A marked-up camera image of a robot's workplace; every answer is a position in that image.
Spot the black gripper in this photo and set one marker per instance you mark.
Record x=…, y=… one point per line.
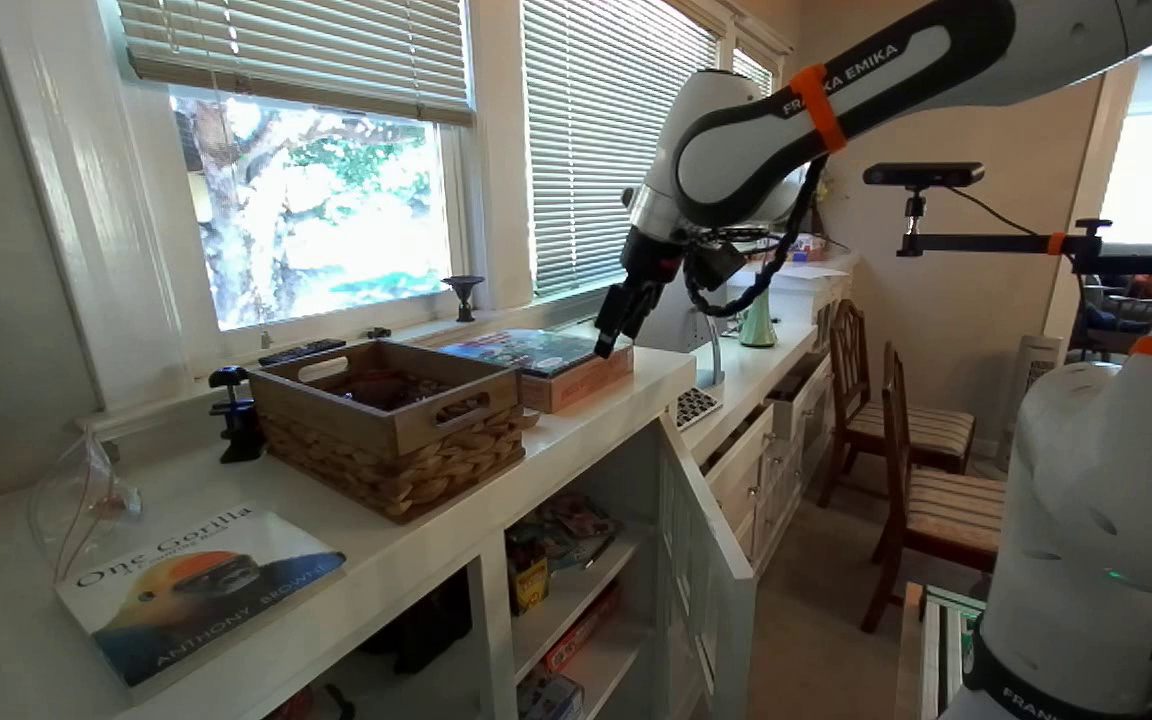
x=647, y=281

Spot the woven wicker basket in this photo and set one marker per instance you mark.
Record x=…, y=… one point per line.
x=389, y=455

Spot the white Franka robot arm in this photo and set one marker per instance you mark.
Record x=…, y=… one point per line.
x=1108, y=507

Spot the yellow box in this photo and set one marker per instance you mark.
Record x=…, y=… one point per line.
x=529, y=583

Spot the silver computer monitor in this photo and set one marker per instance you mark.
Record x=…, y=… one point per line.
x=682, y=324

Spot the white keyboard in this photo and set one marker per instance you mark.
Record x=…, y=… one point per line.
x=699, y=409

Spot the mint green bottle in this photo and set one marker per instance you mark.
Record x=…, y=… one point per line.
x=757, y=324

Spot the colourful book stack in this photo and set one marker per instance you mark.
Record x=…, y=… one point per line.
x=578, y=526

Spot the white storage bin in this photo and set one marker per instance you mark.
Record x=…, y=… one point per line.
x=811, y=281

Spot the white horizontal window blind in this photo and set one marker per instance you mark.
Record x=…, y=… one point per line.
x=578, y=135
x=296, y=54

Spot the pink item stack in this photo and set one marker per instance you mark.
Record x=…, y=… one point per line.
x=805, y=248

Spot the small black sill object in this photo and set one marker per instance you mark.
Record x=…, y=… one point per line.
x=378, y=332

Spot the wooden chair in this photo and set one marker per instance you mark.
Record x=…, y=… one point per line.
x=948, y=513
x=848, y=361

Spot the white glass cabinet door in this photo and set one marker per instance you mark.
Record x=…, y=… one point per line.
x=700, y=587

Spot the slanted book row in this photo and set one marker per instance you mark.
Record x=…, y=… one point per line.
x=581, y=643

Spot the black remote control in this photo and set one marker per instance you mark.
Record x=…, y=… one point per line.
x=301, y=353

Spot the white counter cabinet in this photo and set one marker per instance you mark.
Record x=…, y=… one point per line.
x=489, y=624

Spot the blue shelf item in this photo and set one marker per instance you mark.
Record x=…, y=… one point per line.
x=542, y=699

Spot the white green framed panel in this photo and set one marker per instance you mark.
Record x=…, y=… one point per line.
x=948, y=644

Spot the One Gorilla picture book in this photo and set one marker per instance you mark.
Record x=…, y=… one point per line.
x=190, y=587

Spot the dark cluttered desk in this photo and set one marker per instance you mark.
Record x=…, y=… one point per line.
x=1123, y=303

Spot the clear plastic bag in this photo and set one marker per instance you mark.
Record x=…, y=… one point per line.
x=88, y=501

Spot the black funnel-shaped mount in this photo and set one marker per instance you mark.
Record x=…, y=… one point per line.
x=464, y=303

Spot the white window frame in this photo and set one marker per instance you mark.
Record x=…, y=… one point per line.
x=502, y=160

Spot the black stereo camera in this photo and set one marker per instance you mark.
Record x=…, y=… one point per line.
x=922, y=175

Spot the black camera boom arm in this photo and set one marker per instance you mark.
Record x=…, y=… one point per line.
x=979, y=245

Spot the white wall vent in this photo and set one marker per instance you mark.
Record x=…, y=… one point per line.
x=1033, y=373

